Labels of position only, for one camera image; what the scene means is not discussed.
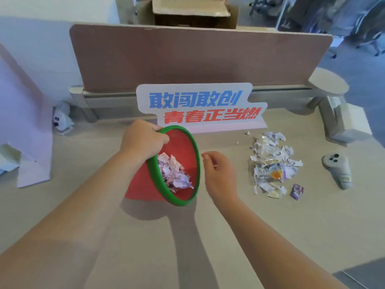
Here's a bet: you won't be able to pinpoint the person's right hand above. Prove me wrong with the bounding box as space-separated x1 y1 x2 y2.
201 151 239 204

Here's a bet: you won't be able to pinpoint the person's left hand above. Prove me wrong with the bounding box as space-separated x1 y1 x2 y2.
119 119 170 164

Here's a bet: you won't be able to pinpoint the red bin with green rim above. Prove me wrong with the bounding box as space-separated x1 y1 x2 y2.
125 125 201 207

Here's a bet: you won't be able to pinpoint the person's left forearm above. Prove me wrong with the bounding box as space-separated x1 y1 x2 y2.
0 150 148 289

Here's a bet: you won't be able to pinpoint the person's right forearm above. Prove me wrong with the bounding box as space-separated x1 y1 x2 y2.
214 194 349 289

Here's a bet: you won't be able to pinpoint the torn paper scraps in bin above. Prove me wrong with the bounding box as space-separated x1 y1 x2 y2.
157 152 194 193

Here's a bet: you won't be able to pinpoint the white sign with coloured lettering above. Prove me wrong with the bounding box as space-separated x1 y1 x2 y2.
136 83 268 134

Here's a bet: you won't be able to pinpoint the clear plastic wrapper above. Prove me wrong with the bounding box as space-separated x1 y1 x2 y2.
253 159 286 190

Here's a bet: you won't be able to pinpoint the pile of torn paper scraps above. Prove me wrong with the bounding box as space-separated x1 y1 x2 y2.
249 132 304 199

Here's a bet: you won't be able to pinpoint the brown desk divider panel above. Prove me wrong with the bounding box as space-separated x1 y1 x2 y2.
69 23 333 94

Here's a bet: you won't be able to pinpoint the purple wrapper scrap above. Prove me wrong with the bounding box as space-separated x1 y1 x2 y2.
290 184 305 201

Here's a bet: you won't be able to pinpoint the grey handheld controller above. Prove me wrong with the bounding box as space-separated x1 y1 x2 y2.
53 101 75 135
321 153 353 190

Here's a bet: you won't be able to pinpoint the open cardboard box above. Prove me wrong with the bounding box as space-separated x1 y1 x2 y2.
137 0 239 29

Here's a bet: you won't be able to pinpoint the pink paper bag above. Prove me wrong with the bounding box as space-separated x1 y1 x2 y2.
0 43 54 188

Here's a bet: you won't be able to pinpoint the white cardboard box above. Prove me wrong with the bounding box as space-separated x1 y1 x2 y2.
319 96 373 144

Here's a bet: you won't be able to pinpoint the office chair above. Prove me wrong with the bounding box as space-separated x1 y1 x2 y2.
329 6 385 59

